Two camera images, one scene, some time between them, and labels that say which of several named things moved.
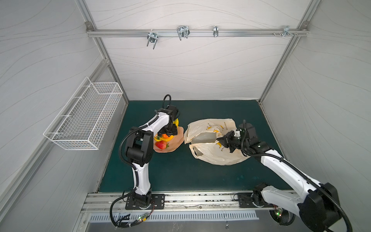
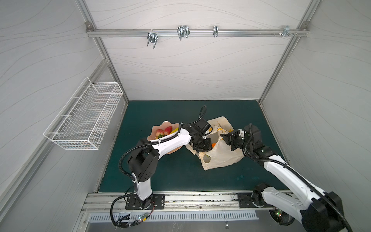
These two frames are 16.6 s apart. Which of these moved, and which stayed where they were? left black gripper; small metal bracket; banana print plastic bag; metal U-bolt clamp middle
Moved: left black gripper
Stayed: small metal bracket; metal U-bolt clamp middle; banana print plastic bag
